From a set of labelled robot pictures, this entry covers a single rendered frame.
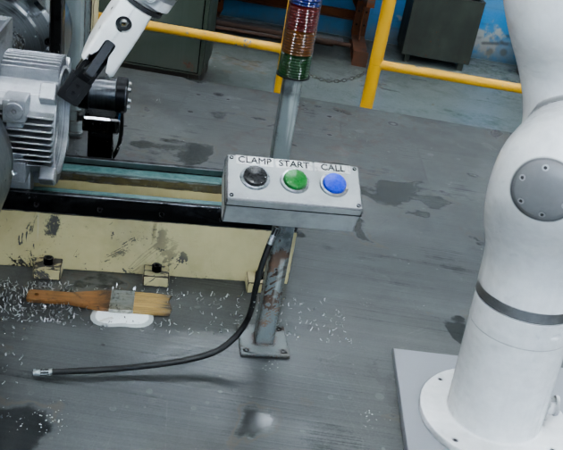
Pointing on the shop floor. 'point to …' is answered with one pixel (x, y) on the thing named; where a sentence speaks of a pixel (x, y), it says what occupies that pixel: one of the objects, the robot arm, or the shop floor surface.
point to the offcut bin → (441, 29)
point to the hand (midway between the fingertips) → (74, 87)
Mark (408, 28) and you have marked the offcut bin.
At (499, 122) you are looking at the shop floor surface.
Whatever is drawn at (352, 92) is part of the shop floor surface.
